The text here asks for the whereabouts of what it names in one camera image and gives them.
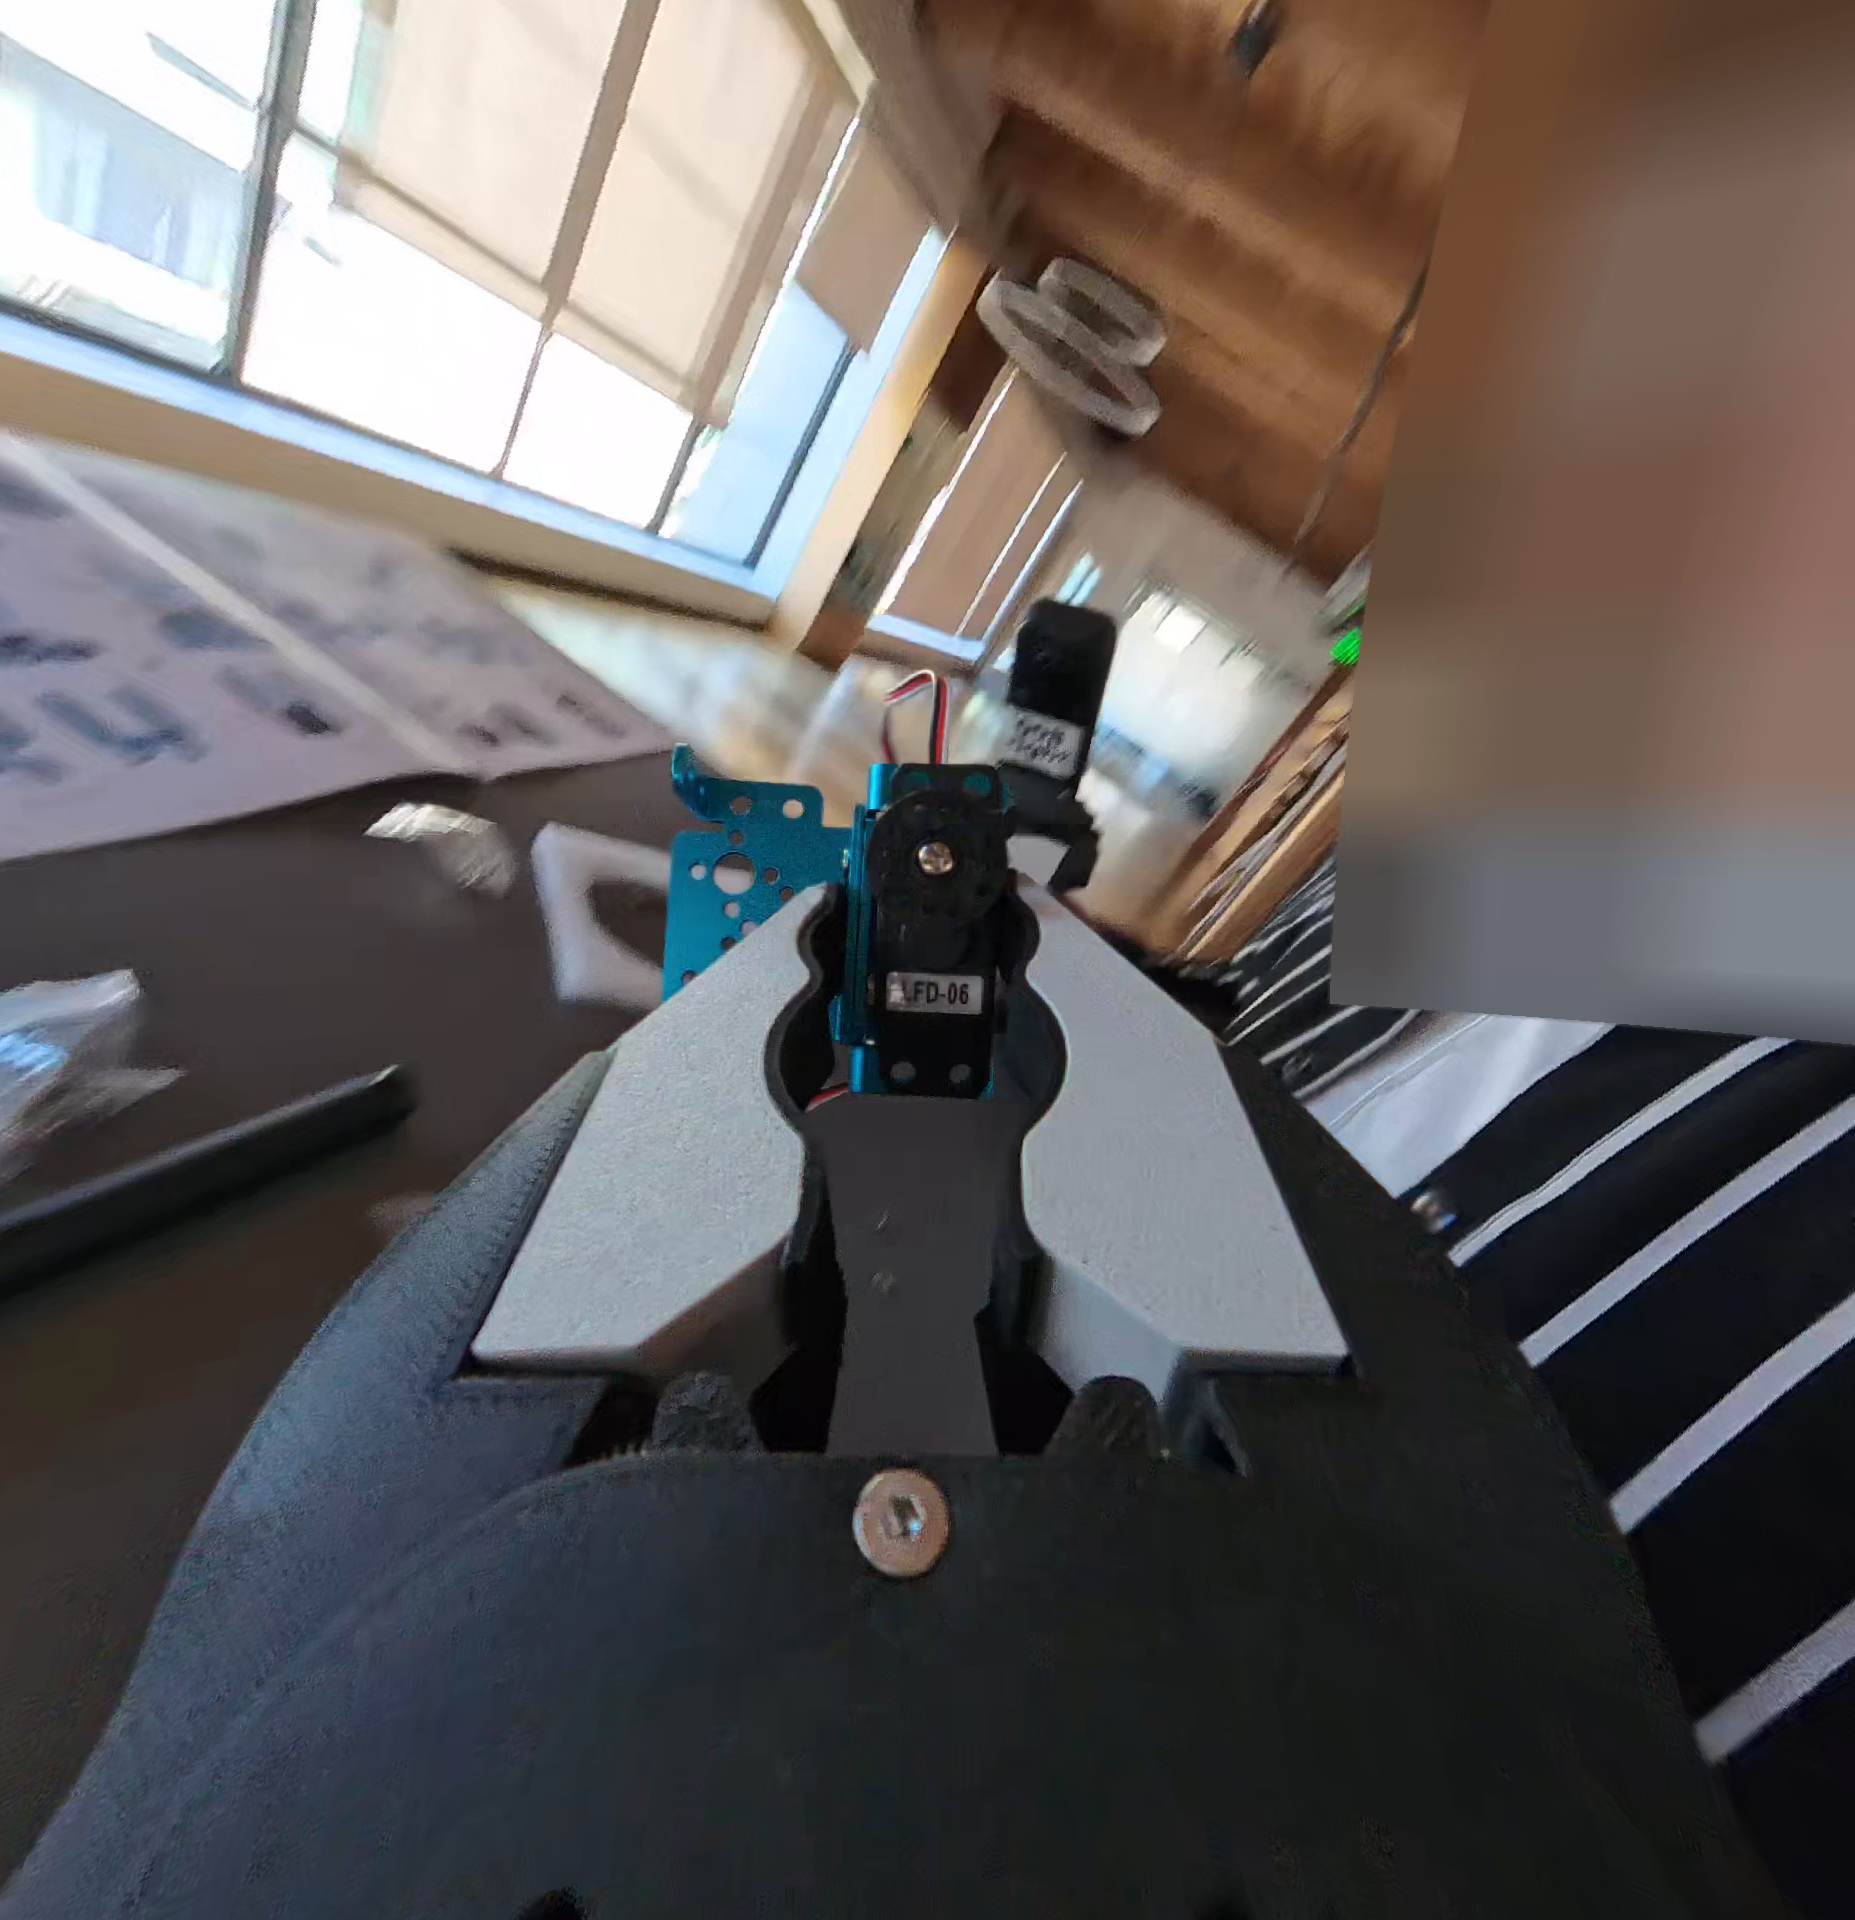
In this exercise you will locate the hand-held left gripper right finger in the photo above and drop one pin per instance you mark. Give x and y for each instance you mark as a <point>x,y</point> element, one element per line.
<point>1167,1201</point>

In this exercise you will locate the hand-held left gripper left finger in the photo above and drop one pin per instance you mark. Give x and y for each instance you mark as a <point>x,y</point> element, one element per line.
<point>642,1201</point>

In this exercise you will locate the black servo with blue bracket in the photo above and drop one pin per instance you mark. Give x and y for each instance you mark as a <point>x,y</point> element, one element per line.
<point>941,937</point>

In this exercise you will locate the black electric screwdriver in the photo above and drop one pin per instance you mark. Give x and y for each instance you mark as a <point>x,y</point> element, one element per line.
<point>193,1169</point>

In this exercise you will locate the dark grey desk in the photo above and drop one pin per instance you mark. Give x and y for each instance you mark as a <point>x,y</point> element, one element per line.
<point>118,1426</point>

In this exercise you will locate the person's white undershirt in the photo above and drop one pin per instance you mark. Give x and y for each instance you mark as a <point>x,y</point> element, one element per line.
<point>1437,1093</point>

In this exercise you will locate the white foam sheet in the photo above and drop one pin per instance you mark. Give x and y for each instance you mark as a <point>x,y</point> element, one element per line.
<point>559,900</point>

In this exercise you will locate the crumpled clear parts bag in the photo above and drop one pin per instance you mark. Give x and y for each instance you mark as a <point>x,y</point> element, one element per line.
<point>447,841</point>

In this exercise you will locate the clear bag of dark screws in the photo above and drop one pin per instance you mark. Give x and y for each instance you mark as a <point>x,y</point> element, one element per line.
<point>43,1050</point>

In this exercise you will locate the white blue instruction manual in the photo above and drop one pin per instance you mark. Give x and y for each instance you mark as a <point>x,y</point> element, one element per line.
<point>268,674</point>

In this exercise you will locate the beige roller blind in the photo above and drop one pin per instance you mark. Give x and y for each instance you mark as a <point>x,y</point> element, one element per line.
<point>596,179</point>

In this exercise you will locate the large glass window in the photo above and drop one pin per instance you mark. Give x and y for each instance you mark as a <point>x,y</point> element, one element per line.
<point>118,151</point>

